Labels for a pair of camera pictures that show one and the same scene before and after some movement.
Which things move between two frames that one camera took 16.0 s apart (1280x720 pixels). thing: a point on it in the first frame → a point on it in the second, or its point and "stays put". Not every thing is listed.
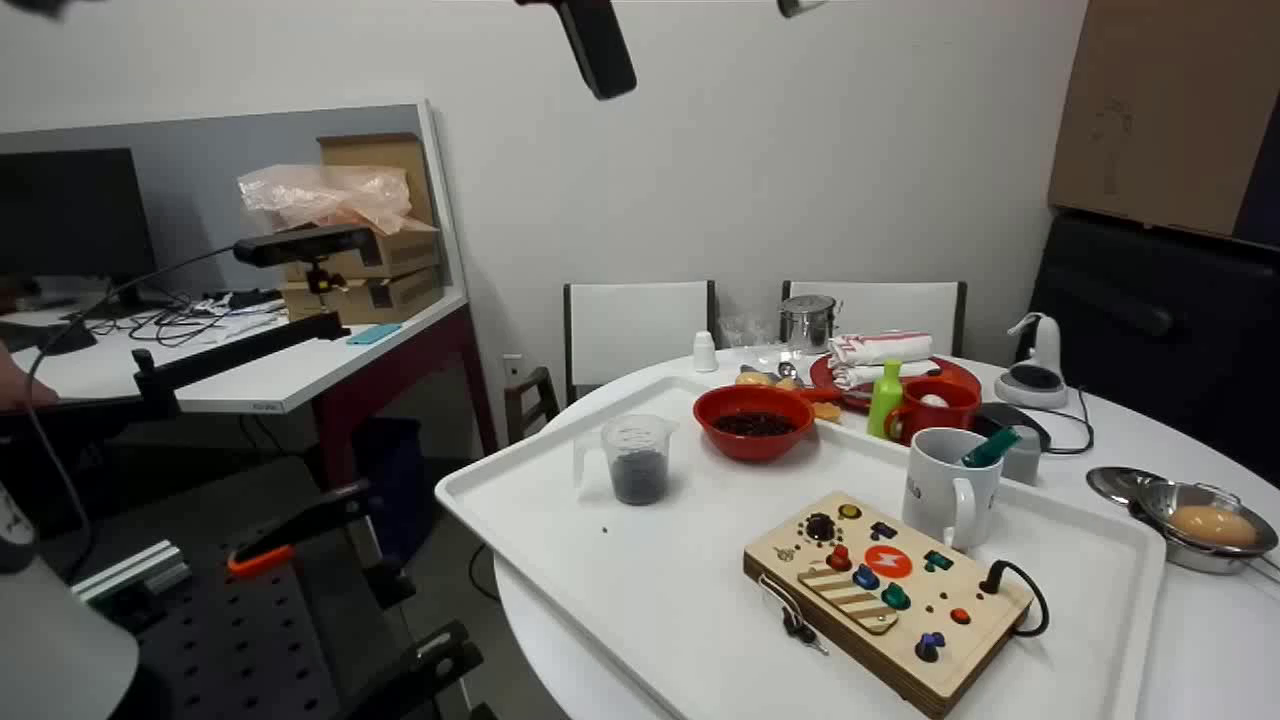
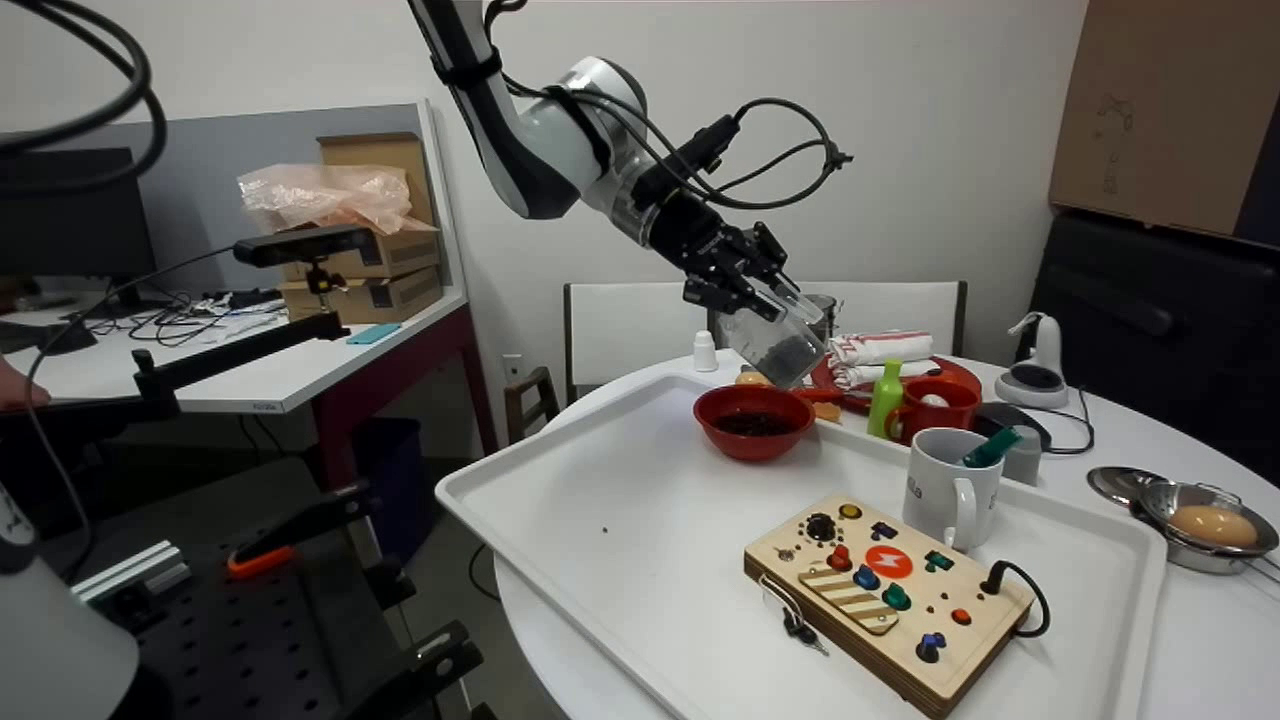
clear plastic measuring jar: x=625 y=462 → x=788 y=347
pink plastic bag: x=324 y=195 stays put
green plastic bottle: x=885 y=399 stays put
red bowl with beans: x=753 y=423 stays put
